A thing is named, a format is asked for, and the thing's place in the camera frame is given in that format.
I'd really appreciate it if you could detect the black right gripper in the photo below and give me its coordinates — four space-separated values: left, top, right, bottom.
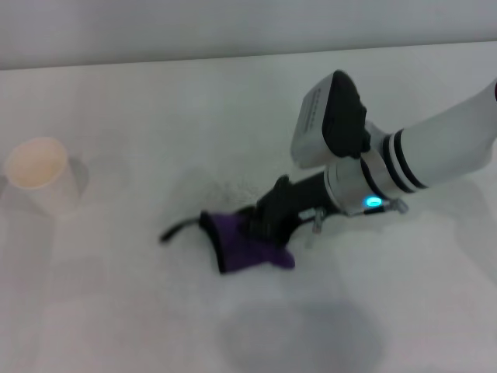
248 173 331 246

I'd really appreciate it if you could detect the purple rag with black trim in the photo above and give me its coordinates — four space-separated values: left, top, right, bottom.
159 211 296 275

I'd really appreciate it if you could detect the white paper cup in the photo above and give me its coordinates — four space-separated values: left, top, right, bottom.
2 136 81 217

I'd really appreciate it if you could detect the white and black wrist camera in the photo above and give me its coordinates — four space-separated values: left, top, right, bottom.
290 69 372 169

